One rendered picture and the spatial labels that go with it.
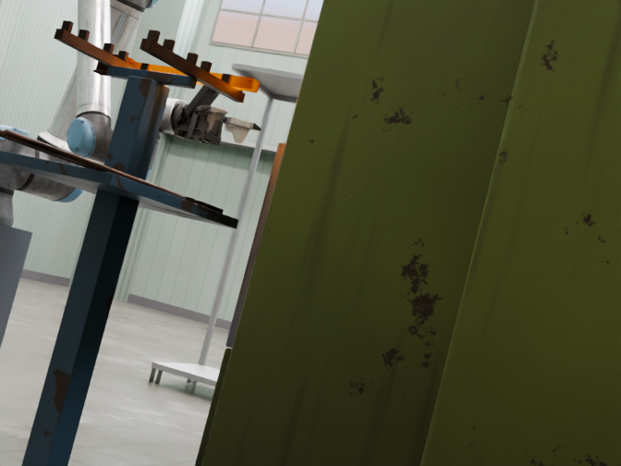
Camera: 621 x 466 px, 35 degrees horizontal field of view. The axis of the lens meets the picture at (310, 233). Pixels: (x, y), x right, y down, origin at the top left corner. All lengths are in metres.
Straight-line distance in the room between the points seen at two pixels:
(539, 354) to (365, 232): 0.40
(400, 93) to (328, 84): 0.15
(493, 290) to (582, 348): 0.15
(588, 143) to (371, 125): 0.42
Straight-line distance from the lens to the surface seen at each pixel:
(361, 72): 1.76
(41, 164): 1.83
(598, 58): 1.49
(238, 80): 2.01
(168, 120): 2.57
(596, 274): 1.41
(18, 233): 2.92
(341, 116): 1.75
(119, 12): 2.92
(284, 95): 5.86
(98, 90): 2.62
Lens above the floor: 0.60
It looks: 4 degrees up
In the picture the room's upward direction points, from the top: 14 degrees clockwise
